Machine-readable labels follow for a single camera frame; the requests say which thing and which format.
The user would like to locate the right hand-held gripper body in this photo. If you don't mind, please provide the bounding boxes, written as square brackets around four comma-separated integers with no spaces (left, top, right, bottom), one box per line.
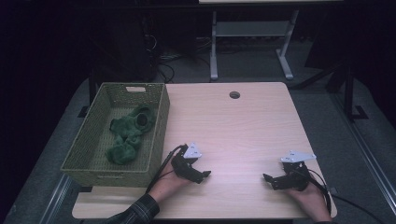
[279,149,318,192]

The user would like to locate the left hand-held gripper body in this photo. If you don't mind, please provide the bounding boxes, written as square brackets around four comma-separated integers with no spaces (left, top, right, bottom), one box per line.
[170,142,204,185]

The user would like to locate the green fuzzy sock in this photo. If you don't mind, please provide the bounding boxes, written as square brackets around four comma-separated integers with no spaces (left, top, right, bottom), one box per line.
[105,133,144,166]
[109,105,156,139]

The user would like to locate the green woven basket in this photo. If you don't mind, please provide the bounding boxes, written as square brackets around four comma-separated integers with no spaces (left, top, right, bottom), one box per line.
[60,82,171,188]

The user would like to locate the person's left hand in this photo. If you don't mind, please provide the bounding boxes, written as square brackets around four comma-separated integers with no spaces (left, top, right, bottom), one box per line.
[148,161,190,203]

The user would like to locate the person's right hand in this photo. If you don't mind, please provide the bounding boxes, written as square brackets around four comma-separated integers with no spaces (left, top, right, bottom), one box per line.
[286,175,332,223]

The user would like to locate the black metal stand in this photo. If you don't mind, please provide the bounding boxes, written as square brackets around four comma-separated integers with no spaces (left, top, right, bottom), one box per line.
[292,60,370,123]

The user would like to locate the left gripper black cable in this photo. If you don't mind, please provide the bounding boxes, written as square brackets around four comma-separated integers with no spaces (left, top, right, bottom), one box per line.
[145,144,189,194]

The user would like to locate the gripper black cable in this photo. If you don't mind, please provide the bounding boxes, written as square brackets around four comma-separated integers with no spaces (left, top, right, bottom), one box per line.
[298,167,332,216]
[145,144,189,194]

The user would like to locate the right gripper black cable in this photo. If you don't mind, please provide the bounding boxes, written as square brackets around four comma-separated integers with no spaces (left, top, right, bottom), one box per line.
[298,167,332,216]

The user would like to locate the thin black floor cable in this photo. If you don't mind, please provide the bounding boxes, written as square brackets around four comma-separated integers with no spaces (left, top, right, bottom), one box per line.
[331,194,388,224]

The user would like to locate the metal floor rail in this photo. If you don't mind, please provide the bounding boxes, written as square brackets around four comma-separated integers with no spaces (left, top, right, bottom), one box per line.
[329,91,396,217]
[38,173,73,224]

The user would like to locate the black floor cables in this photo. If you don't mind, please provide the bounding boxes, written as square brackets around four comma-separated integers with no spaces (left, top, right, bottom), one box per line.
[155,52,177,84]

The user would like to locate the grey metal table frame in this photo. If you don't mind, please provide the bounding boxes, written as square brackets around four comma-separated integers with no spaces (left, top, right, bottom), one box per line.
[209,8,301,81]

